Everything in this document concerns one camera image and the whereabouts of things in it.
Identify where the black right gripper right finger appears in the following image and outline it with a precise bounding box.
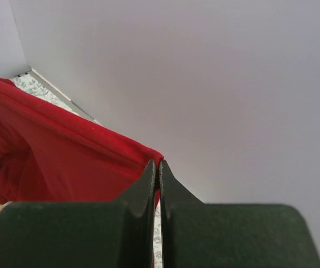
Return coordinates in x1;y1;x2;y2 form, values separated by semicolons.
159;161;320;267

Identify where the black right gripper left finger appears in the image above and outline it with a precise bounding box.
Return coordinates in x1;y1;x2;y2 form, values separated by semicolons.
0;161;156;267

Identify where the dark red t-shirt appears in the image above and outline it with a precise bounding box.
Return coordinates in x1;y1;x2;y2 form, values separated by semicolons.
0;78;163;204

